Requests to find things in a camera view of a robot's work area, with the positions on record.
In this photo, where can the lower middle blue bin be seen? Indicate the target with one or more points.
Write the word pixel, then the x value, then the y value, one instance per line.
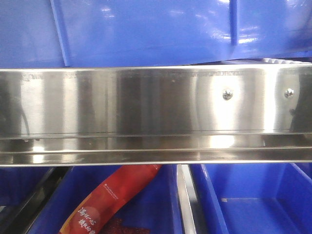
pixel 155 208

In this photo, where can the white roller track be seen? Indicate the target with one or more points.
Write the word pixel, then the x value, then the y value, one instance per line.
pixel 283 61

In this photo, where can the left silver screw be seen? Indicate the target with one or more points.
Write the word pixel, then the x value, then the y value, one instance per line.
pixel 227 94

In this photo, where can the silver screw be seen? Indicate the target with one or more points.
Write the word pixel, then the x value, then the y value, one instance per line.
pixel 227 94
pixel 289 93

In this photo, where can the lower right blue bin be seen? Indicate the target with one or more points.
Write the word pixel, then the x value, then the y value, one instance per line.
pixel 255 198

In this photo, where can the right silver screw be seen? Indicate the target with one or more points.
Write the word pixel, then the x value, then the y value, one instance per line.
pixel 289 93

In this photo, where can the lower left blue bin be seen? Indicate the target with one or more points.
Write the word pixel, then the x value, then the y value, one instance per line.
pixel 18 183

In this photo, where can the red snack package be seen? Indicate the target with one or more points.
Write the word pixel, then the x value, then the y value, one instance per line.
pixel 108 197

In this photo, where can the large blue plastic bin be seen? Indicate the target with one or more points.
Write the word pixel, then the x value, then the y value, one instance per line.
pixel 106 33

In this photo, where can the stainless steel shelf rail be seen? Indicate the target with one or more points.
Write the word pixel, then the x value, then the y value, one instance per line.
pixel 147 115

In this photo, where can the steel divider rail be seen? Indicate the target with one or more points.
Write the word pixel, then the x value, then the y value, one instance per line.
pixel 187 199

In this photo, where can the black divider rail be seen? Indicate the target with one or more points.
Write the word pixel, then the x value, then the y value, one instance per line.
pixel 19 219

